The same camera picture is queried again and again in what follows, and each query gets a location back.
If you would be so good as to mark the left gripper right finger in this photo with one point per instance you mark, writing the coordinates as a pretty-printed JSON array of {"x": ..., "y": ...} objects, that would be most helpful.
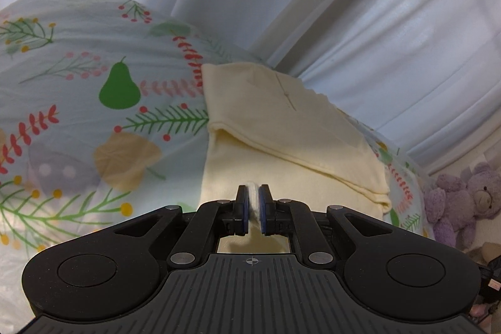
[{"x": 304, "y": 229}]

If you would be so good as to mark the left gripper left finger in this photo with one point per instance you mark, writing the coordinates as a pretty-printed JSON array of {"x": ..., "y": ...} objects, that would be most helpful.
[{"x": 203, "y": 229}]

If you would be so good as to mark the cream knit sweater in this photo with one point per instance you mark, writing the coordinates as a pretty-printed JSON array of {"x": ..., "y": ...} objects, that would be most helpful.
[{"x": 267, "y": 128}]

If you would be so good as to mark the floral print bed sheet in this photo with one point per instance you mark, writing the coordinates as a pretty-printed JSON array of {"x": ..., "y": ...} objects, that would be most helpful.
[{"x": 103, "y": 118}]

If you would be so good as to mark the purple teddy bear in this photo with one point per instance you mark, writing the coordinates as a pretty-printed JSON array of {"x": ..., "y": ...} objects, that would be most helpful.
[{"x": 454, "y": 206}]

